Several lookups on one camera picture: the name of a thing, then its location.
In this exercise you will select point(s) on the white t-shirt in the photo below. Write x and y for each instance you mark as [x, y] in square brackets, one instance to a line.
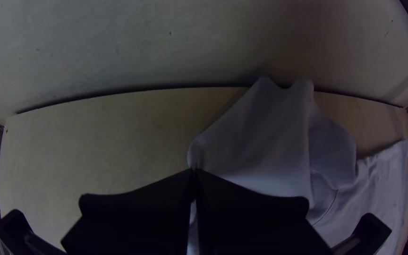
[260, 141]

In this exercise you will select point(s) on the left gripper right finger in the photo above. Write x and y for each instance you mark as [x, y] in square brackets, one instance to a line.
[253, 226]

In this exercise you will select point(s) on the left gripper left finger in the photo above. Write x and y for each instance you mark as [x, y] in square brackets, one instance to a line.
[136, 223]

